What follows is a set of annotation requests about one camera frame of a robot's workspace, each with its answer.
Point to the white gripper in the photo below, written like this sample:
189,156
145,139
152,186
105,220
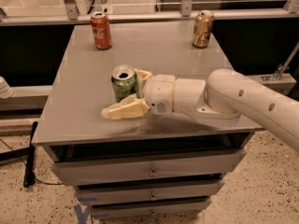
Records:
159,92

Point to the green LaCroix can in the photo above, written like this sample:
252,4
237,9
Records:
124,81

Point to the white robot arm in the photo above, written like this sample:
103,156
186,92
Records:
218,101

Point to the red Coca-Cola can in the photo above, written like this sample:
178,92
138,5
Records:
101,30

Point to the orange gold LaCroix can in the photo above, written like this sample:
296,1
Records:
202,28

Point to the grey drawer cabinet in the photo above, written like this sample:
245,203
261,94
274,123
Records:
71,127

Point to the middle grey drawer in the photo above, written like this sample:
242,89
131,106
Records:
150,192

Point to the grey drawer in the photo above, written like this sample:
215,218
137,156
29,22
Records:
150,192
82,173
150,208

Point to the top grey drawer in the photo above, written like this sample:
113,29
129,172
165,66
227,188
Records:
82,173

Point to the bottom grey drawer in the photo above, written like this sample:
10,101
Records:
150,208

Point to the white object at left edge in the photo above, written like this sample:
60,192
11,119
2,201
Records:
5,90

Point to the black stick on floor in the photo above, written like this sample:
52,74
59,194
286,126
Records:
29,177

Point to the metal railing frame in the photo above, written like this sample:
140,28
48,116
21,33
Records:
42,12

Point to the metal bracket on ledge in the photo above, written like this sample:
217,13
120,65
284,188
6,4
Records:
277,75

